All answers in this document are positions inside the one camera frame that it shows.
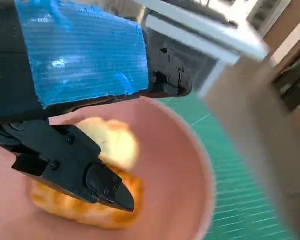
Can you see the round toy bread bun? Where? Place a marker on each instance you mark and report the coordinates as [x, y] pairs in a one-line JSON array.
[[115, 142]]

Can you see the green cutting mat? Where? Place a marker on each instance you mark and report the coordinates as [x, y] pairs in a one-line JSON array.
[[235, 187]]

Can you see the large white grille cabinet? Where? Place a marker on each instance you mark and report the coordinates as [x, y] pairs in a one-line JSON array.
[[202, 32]]

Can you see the long braided toy bread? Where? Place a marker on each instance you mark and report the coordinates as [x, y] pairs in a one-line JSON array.
[[90, 215]]

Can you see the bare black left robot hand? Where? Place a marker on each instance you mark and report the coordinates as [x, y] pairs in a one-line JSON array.
[[77, 62]]

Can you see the pink bowl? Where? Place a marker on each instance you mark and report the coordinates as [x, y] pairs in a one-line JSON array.
[[170, 162]]

